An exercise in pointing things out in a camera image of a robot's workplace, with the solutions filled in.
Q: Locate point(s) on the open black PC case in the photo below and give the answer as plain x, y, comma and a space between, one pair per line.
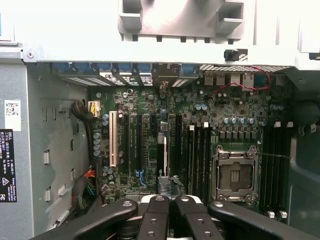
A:
57, 125

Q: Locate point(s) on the grey power supply unit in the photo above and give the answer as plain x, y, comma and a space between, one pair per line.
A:
15, 87

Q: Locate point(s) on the grey plastic parts rack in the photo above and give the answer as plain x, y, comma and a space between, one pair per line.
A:
175, 17

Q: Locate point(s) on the black RAM slot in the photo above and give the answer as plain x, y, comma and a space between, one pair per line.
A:
202, 160
280, 170
274, 170
208, 160
197, 160
267, 170

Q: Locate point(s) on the white power connector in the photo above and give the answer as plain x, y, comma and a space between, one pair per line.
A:
93, 108

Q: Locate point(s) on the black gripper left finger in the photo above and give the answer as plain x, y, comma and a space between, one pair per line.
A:
152, 222

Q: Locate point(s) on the short black expansion slot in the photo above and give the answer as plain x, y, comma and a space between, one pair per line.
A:
153, 122

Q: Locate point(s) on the thin metal locking lever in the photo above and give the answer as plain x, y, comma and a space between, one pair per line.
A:
275, 155

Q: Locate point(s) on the blue card retainer clip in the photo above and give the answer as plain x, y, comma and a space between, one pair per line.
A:
82, 68
103, 68
187, 70
61, 68
125, 68
143, 68

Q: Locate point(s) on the white expansion slot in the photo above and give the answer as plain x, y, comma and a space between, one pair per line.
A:
113, 137

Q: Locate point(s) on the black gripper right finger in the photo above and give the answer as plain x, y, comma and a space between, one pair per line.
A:
197, 222

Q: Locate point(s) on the green motherboard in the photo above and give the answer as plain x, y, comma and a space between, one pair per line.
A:
150, 112

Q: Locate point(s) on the long black expansion slot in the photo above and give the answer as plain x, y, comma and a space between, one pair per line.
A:
178, 140
140, 140
126, 140

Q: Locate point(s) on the black case thumbscrew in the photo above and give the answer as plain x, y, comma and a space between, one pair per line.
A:
233, 54

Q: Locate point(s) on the metal CPU socket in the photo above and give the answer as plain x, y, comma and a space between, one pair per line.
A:
236, 175

